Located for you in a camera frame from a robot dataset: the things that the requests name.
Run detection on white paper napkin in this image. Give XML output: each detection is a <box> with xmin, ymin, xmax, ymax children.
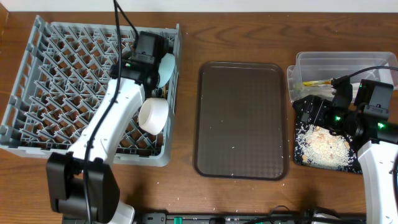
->
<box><xmin>300</xmin><ymin>86</ymin><xmax>335</xmax><ymax>100</ymax></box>

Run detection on green snack wrapper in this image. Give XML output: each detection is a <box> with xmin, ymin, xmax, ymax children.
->
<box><xmin>303</xmin><ymin>80</ymin><xmax>331</xmax><ymax>87</ymax></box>

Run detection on light blue small bowl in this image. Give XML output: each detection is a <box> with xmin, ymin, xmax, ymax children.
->
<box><xmin>157</xmin><ymin>53</ymin><xmax>175</xmax><ymax>88</ymax></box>

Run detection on pink small bowl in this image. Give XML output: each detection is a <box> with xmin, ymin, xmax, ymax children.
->
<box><xmin>138</xmin><ymin>98</ymin><xmax>169</xmax><ymax>135</ymax></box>

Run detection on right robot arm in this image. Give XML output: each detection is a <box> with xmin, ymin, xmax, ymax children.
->
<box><xmin>293</xmin><ymin>76</ymin><xmax>397</xmax><ymax>223</ymax></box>

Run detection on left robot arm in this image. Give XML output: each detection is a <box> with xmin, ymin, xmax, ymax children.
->
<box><xmin>46</xmin><ymin>31</ymin><xmax>175</xmax><ymax>223</ymax></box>

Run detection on clear plastic waste bin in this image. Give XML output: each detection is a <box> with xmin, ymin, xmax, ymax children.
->
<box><xmin>287</xmin><ymin>52</ymin><xmax>397</xmax><ymax>102</ymax></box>

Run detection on black flat waste tray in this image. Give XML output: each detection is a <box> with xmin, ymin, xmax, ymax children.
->
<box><xmin>294</xmin><ymin>124</ymin><xmax>363</xmax><ymax>174</ymax></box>

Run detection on spilled rice pile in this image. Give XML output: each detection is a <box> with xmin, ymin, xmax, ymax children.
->
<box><xmin>295</xmin><ymin>124</ymin><xmax>354</xmax><ymax>170</ymax></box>

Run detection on dark brown serving tray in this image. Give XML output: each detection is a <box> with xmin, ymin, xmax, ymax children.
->
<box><xmin>193</xmin><ymin>62</ymin><xmax>289</xmax><ymax>181</ymax></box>

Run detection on grey plastic dish rack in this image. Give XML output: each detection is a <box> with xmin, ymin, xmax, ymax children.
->
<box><xmin>1</xmin><ymin>17</ymin><xmax>182</xmax><ymax>167</ymax></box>

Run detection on black rail at table edge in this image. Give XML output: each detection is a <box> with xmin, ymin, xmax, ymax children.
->
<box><xmin>133</xmin><ymin>205</ymin><xmax>366</xmax><ymax>224</ymax></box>

